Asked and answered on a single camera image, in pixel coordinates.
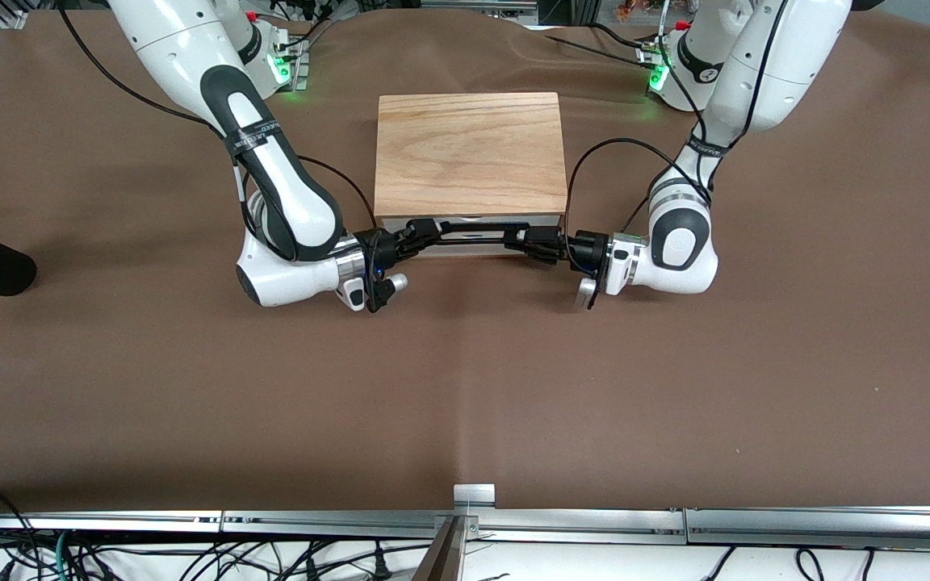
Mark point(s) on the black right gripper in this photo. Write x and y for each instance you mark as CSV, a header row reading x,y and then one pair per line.
x,y
378,244

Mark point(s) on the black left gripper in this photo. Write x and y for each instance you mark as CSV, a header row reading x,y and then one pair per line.
x,y
587,248

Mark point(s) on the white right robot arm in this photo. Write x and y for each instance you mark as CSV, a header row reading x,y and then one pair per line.
x,y
287,202

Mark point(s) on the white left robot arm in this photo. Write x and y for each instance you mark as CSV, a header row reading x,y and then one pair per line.
x,y
679,250

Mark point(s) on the wooden drawer cabinet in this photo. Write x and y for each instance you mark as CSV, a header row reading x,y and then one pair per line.
x,y
469,153

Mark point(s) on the brown table cover sheet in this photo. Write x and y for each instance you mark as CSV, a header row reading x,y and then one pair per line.
x,y
465,387

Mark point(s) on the aluminium support profile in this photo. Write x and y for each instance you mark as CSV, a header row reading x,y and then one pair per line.
x,y
445,557

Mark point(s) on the small aluminium bracket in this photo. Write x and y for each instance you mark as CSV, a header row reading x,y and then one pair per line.
x,y
474,495

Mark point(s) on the aluminium table edge rail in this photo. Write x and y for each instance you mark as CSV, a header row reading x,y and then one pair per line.
x,y
85,521
336,523
828,523

